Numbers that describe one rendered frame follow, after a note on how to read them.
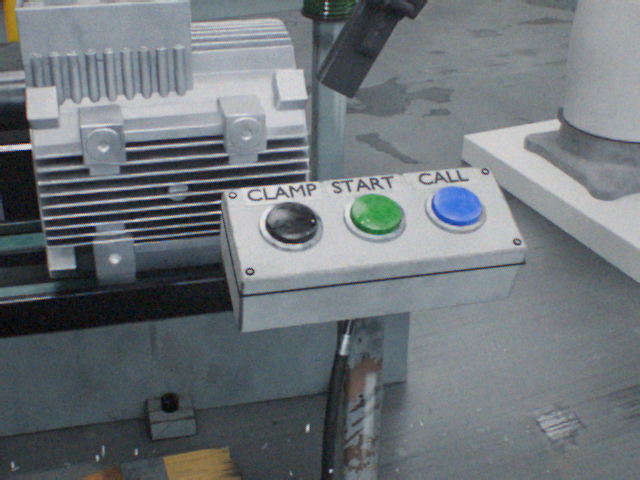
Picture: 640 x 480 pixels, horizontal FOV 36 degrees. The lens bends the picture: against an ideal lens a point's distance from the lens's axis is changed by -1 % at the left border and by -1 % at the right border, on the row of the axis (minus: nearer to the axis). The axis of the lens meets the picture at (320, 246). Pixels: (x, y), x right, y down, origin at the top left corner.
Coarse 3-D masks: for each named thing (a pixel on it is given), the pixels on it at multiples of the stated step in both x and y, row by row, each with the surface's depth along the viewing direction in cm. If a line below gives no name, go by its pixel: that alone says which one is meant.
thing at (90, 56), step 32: (32, 0) 75; (64, 0) 77; (96, 0) 73; (128, 0) 73; (160, 0) 69; (32, 32) 68; (64, 32) 69; (96, 32) 69; (128, 32) 70; (160, 32) 70; (32, 64) 69; (64, 64) 70; (96, 64) 70; (128, 64) 70; (160, 64) 71; (64, 96) 71; (96, 96) 71; (128, 96) 71; (160, 96) 72
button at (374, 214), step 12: (360, 204) 57; (372, 204) 57; (384, 204) 57; (396, 204) 58; (360, 216) 57; (372, 216) 57; (384, 216) 57; (396, 216) 57; (360, 228) 57; (372, 228) 56; (384, 228) 56; (396, 228) 57
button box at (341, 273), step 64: (256, 192) 58; (320, 192) 59; (384, 192) 59; (256, 256) 55; (320, 256) 55; (384, 256) 56; (448, 256) 56; (512, 256) 58; (256, 320) 57; (320, 320) 58
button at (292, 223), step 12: (288, 204) 57; (300, 204) 57; (276, 216) 56; (288, 216) 56; (300, 216) 56; (312, 216) 56; (276, 228) 55; (288, 228) 56; (300, 228) 56; (312, 228) 56; (276, 240) 56; (288, 240) 55; (300, 240) 55
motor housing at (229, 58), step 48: (192, 48) 73; (240, 48) 74; (288, 48) 74; (192, 96) 73; (48, 144) 70; (144, 144) 70; (192, 144) 71; (288, 144) 73; (48, 192) 69; (96, 192) 70; (144, 192) 72; (192, 192) 72; (48, 240) 73; (144, 240) 74; (192, 240) 74
